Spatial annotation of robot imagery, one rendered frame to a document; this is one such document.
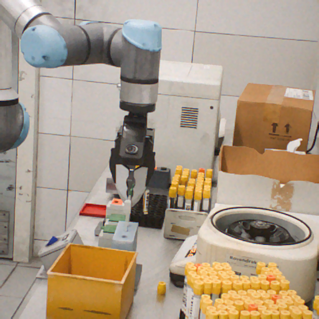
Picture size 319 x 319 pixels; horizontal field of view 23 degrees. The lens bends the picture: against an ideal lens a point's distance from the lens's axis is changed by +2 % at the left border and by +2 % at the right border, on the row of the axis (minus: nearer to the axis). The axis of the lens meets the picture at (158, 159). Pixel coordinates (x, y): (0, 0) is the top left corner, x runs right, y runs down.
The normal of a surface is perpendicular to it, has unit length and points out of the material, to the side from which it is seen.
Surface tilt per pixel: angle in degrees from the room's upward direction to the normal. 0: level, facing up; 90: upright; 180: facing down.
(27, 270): 0
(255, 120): 88
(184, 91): 90
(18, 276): 0
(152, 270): 0
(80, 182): 90
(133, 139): 31
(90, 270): 90
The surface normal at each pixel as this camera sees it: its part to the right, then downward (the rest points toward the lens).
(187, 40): -0.11, 0.28
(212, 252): -0.58, 0.19
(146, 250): 0.08, -0.95
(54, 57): 0.66, 0.58
